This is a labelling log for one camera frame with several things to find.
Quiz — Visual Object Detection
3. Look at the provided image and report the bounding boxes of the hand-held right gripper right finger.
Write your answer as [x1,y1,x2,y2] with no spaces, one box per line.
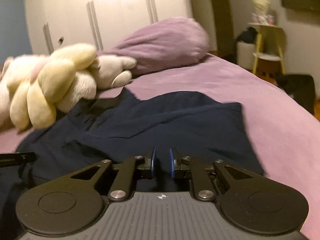
[169,148,250,202]

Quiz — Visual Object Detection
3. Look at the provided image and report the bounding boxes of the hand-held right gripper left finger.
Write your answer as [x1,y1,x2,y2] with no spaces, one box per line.
[71,147,157,202]

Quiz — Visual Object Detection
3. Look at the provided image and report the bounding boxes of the navy blue garment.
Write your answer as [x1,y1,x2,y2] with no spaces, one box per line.
[0,90,265,230]

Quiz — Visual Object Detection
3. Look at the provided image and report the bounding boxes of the cream flower plush toy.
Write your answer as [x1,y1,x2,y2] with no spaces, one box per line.
[6,44,98,132]

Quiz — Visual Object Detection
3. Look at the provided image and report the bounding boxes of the white fluffy plush toy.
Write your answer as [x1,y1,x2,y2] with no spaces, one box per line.
[0,55,98,128]

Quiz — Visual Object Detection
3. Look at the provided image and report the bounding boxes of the pale grey plush toy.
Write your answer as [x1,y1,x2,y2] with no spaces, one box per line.
[89,55,137,90]

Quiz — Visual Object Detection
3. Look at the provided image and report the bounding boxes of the purple bed sheet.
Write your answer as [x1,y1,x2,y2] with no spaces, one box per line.
[0,52,320,203]

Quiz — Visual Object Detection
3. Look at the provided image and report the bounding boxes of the purple pillow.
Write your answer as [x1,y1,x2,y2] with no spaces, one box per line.
[96,17,211,78]

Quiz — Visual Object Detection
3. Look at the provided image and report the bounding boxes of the white cylindrical bin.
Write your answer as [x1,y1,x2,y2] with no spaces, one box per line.
[236,41,258,68]

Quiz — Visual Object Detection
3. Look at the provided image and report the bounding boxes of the brown low stool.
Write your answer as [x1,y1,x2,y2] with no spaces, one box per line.
[257,59,283,77]

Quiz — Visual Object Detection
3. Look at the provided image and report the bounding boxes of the black bag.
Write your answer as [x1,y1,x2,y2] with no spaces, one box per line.
[274,73,316,115]

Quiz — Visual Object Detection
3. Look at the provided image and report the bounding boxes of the dark cloth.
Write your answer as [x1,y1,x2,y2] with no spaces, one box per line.
[236,27,259,43]

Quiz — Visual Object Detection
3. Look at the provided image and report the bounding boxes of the dark wooden door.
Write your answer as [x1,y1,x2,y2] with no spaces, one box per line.
[207,0,236,55]

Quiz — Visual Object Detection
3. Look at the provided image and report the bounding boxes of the white wardrobe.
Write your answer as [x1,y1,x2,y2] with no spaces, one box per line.
[24,0,218,55]

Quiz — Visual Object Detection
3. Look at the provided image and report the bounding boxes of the yellow metal stand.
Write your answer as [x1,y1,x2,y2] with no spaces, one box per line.
[247,22,287,77]

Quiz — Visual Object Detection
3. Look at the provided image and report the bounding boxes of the wrapped flower bouquet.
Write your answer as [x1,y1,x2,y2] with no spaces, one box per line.
[250,0,276,25]

